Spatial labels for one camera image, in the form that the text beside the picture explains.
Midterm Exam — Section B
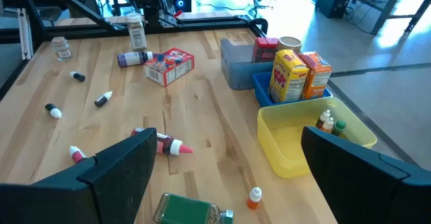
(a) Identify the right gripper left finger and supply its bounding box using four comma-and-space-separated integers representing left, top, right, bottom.
0, 126, 158, 224

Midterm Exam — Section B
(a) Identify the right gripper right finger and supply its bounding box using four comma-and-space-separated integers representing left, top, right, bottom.
300, 126, 431, 224

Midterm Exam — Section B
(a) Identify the dark green bottle green cap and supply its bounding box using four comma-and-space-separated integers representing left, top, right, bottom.
330, 120, 347, 137

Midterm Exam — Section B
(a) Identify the orange dropper bottle white cap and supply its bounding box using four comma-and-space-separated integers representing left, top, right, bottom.
246, 186, 263, 211
319, 116, 335, 133

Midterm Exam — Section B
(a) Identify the orange mini wheats box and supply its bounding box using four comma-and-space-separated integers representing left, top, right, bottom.
298, 50, 333, 100

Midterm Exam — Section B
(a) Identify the yellow corn pops box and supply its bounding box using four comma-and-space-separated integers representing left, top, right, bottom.
268, 48, 310, 104

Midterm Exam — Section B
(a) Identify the glass spice jar white lid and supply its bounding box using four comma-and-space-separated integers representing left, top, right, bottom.
125, 12, 148, 52

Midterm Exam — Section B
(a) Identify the furikake jar tan lid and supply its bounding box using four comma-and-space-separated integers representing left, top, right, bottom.
276, 36, 303, 55

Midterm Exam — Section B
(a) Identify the red smoked paprika tin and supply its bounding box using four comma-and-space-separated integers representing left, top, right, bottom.
251, 36, 279, 64

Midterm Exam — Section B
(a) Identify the red dropper bottle white cap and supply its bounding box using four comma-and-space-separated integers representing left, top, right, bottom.
69, 145, 88, 164

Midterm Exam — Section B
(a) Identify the brown dropper bottle white cap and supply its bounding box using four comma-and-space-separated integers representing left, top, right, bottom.
315, 109, 332, 130

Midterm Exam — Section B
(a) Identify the maroon dropper bottle white cap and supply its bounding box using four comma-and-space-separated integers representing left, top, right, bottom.
94, 90, 114, 109

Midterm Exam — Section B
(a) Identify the square herb jar green label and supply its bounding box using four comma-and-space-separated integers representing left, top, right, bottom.
153, 192, 235, 224

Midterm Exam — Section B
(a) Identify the grass green dropper bottle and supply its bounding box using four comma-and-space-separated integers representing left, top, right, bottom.
44, 103, 63, 120

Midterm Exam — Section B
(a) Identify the yellow plastic bin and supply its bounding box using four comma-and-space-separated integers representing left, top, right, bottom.
257, 97, 378, 180

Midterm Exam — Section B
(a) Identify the black dropper bottle white cap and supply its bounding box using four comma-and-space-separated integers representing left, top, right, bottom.
69, 71, 87, 83

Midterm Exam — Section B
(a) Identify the purple food colouring bottle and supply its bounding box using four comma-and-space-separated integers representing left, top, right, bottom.
116, 50, 159, 68

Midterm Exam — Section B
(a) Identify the red froot loops box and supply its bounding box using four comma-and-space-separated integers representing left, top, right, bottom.
143, 47, 195, 87

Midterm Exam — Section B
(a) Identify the small clear glass jar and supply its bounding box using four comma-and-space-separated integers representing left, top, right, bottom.
51, 36, 73, 62

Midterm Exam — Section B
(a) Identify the blue plastic basket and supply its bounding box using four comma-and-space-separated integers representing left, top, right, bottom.
252, 71, 333, 108

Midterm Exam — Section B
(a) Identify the grey plastic bin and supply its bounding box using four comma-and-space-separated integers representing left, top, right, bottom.
220, 38, 275, 91

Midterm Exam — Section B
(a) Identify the white plastic rail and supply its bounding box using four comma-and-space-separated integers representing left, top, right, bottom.
17, 7, 34, 61

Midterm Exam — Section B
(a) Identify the black background table frame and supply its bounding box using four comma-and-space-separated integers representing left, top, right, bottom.
356, 0, 431, 36

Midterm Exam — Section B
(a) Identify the black aluminium table frame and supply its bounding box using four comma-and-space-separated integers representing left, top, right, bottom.
0, 0, 270, 100

